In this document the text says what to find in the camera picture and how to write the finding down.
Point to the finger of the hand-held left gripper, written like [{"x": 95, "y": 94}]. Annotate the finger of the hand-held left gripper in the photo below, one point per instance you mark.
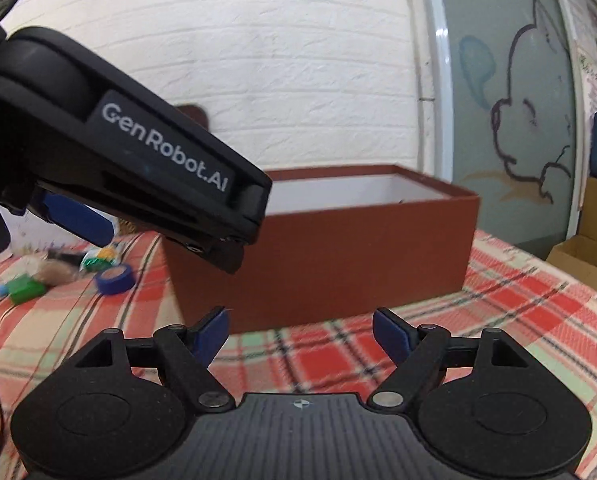
[
  {"x": 78, "y": 220},
  {"x": 218, "y": 255}
]

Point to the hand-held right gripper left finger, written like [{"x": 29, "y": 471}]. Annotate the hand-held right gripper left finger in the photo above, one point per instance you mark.
[{"x": 213, "y": 332}]

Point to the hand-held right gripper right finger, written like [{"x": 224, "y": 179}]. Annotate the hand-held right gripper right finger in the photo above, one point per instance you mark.
[{"x": 391, "y": 332}]

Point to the white green snack packet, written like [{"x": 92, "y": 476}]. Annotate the white green snack packet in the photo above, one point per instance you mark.
[{"x": 96, "y": 261}]

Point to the brown cardboard box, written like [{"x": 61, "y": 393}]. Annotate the brown cardboard box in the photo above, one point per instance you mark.
[{"x": 353, "y": 260}]

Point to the white floral pillow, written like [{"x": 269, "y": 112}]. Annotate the white floral pillow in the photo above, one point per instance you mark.
[{"x": 23, "y": 237}]

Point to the beige plush item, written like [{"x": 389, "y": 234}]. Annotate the beige plush item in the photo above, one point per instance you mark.
[{"x": 53, "y": 272}]

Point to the blue tape roll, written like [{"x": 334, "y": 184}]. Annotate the blue tape roll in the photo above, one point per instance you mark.
[{"x": 113, "y": 287}]

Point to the green plastic block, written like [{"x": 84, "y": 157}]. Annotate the green plastic block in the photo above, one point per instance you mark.
[{"x": 26, "y": 289}]

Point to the red plaid blanket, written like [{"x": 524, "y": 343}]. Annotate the red plaid blanket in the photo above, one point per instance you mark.
[{"x": 303, "y": 355}]

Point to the open cardboard carton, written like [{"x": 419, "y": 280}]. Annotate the open cardboard carton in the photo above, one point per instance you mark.
[{"x": 588, "y": 265}]

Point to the glass door with cartoon drawing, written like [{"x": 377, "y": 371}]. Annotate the glass door with cartoon drawing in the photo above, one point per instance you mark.
[{"x": 503, "y": 60}]

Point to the white door frame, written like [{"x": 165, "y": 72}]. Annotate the white door frame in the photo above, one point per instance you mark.
[{"x": 428, "y": 60}]

